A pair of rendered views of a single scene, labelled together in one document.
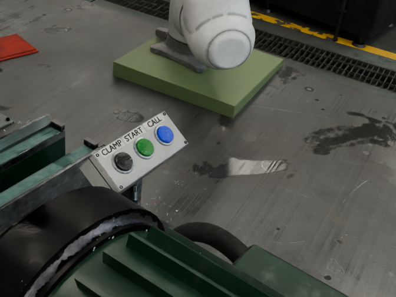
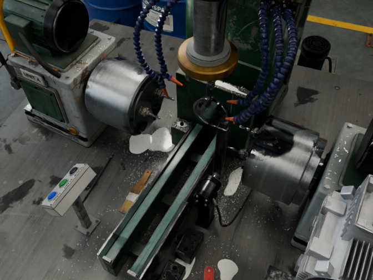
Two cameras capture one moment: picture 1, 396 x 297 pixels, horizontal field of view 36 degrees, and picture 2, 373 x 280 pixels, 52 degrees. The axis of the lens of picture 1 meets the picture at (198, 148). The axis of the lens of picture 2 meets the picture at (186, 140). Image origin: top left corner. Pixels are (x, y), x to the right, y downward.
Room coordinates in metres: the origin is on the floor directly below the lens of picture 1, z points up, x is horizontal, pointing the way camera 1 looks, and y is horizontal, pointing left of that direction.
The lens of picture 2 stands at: (1.40, 0.43, 2.07)
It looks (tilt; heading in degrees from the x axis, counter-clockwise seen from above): 52 degrees down; 177
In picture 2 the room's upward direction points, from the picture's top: straight up
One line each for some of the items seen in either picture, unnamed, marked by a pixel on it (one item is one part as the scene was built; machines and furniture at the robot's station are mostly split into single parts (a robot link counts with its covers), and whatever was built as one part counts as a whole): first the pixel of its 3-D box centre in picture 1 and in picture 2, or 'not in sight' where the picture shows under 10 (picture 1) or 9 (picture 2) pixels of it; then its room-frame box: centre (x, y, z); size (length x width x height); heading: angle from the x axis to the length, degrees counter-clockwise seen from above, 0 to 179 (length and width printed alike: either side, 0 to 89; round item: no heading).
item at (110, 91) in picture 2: not in sight; (115, 91); (0.36, 0.21, 1.04); 0.37 x 0.25 x 0.25; 59
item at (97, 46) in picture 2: not in sight; (68, 80); (0.23, 0.00, 0.99); 0.35 x 0.31 x 0.37; 59
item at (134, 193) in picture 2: not in sight; (137, 191); (0.65, 0.28, 0.80); 0.21 x 0.05 x 0.01; 155
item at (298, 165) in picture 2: not in sight; (290, 163); (0.71, 0.80, 1.04); 0.41 x 0.25 x 0.25; 59
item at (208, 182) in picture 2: not in sight; (238, 169); (0.65, 0.65, 0.92); 0.45 x 0.13 x 0.24; 149
